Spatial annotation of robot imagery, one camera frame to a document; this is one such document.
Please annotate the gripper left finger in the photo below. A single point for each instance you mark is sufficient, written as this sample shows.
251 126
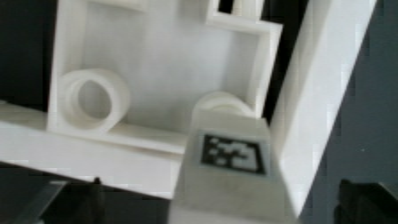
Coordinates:
66 204

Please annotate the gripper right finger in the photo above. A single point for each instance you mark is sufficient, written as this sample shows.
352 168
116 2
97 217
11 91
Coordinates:
367 203

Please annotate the white chair leg with tag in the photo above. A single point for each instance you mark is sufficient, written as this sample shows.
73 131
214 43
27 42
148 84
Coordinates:
230 188

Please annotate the white chair seat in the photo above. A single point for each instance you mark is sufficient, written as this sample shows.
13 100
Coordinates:
150 53

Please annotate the white U-shaped fence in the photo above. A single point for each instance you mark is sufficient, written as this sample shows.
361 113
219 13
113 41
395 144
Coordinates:
304 94

